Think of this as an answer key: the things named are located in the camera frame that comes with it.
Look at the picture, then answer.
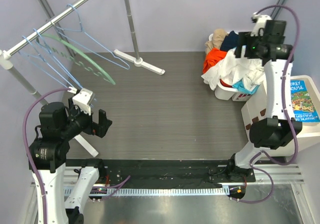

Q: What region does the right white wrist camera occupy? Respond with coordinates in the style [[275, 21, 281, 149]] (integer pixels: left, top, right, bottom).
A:
[[251, 12, 272, 37]]

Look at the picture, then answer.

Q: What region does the white t shirt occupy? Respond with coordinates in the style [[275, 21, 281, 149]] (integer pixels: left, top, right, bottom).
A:
[[201, 46, 266, 92]]

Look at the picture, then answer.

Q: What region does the white slotted cable duct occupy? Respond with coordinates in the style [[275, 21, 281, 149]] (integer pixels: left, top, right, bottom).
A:
[[64, 186, 230, 197]]

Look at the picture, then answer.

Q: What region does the silver clothes rack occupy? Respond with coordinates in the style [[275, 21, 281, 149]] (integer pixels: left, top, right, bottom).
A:
[[0, 0, 166, 158]]

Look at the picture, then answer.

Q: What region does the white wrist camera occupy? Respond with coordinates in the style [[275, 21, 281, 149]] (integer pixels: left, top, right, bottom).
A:
[[68, 87, 95, 116], [251, 12, 272, 37]]

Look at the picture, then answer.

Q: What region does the navy garment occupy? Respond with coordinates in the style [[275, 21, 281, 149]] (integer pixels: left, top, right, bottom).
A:
[[220, 31, 239, 52]]

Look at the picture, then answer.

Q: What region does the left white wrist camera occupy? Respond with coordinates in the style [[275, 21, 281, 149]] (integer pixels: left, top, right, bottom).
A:
[[68, 87, 95, 116]]

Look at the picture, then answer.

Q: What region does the blue treehouse book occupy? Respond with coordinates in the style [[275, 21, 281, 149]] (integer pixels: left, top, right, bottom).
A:
[[290, 80, 320, 123]]

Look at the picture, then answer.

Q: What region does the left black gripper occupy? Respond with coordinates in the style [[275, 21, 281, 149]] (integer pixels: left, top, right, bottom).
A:
[[60, 96, 112, 138]]

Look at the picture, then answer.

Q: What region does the beige garment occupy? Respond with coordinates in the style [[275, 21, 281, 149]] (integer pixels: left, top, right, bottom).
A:
[[205, 29, 229, 55]]

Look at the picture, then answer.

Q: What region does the white laundry basket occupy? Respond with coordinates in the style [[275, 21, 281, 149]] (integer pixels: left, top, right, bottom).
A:
[[208, 33, 264, 101]]

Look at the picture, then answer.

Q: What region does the white drawer unit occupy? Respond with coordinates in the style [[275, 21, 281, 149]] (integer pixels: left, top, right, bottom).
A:
[[241, 75, 320, 157]]

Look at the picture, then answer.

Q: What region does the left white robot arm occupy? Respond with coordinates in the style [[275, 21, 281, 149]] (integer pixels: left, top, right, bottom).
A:
[[29, 102, 112, 223]]

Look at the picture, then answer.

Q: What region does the orange t shirt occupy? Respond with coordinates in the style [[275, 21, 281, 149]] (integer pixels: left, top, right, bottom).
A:
[[202, 48, 227, 74]]

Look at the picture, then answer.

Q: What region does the cyan t shirt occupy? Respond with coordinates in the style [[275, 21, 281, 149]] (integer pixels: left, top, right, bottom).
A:
[[232, 80, 259, 95]]

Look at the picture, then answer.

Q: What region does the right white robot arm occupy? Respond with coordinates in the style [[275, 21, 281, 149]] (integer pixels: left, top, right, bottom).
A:
[[225, 20, 303, 181]]

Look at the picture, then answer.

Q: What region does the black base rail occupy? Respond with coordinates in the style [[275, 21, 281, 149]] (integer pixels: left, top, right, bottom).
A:
[[62, 158, 256, 187]]

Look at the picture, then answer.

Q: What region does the green plastic hanger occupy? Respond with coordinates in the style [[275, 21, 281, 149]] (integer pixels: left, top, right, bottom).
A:
[[43, 34, 116, 85]]

